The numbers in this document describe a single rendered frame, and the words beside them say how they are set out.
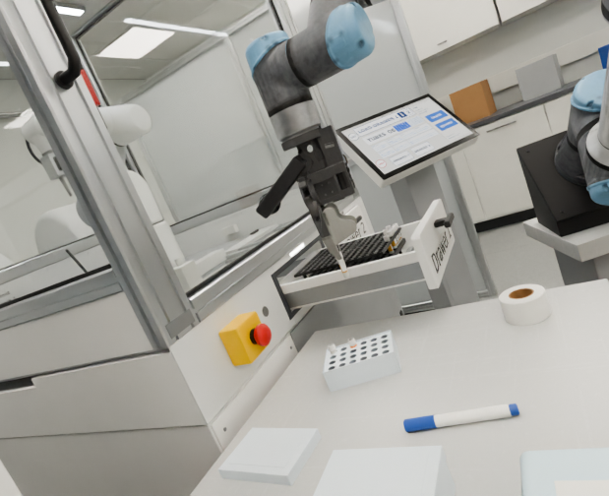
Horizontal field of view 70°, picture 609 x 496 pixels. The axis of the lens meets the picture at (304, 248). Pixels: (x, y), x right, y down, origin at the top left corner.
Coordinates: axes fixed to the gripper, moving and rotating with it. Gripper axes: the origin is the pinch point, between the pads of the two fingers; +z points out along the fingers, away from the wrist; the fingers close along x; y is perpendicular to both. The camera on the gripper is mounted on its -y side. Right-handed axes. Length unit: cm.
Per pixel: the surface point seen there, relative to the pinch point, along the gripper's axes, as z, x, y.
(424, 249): 6.9, 7.6, 14.7
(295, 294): 10.3, 18.5, -14.3
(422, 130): -10, 115, 35
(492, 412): 19.5, -24.0, 14.3
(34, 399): 8, 1, -70
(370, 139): -14, 105, 14
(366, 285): 11.9, 13.3, 1.7
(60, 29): -45, -11, -22
